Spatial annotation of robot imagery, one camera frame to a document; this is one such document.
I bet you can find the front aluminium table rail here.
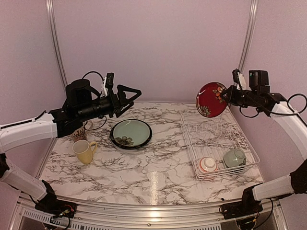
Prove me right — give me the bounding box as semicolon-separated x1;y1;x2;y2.
14;195;286;230

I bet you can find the red floral plate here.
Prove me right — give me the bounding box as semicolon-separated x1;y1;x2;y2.
196;82;227;118

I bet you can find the white wire dish rack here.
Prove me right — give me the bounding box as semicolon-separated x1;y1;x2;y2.
180;109;260;180

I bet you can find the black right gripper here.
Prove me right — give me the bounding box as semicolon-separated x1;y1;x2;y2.
220;85;259;107

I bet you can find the right aluminium frame post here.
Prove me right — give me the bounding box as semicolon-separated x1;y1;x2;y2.
238;0;259;72

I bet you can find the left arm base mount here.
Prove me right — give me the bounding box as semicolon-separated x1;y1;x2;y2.
35;180;76;218

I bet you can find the white red patterned bowl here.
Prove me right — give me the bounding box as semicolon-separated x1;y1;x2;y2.
198;157;218;174

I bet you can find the left aluminium frame post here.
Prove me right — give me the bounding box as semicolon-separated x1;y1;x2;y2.
46;0;68;88

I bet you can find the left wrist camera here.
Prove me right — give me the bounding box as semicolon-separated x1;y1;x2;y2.
102;72;114;96

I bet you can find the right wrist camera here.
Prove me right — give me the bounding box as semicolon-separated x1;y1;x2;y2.
232;69;247;90

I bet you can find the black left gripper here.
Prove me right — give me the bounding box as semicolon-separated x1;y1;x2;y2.
77;84;142;122

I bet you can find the yellow ceramic mug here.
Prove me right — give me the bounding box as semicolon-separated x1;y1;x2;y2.
72;139;98;164

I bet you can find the black striped rim plate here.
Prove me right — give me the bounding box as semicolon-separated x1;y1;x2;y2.
110;119;154;150

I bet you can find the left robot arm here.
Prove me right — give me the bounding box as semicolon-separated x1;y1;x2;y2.
0;73;142;213

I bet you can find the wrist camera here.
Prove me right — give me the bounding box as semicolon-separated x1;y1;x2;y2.
232;69;247;90
102;72;114;96

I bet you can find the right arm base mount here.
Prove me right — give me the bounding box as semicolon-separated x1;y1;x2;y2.
219;185;263;219

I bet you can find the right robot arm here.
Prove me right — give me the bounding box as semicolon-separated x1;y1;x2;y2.
222;69;307;215

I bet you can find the aluminium frame post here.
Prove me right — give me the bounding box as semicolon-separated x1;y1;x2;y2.
46;0;68;88
238;0;259;72

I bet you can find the pale green bowl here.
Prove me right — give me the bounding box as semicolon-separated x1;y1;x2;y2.
223;149;247;168

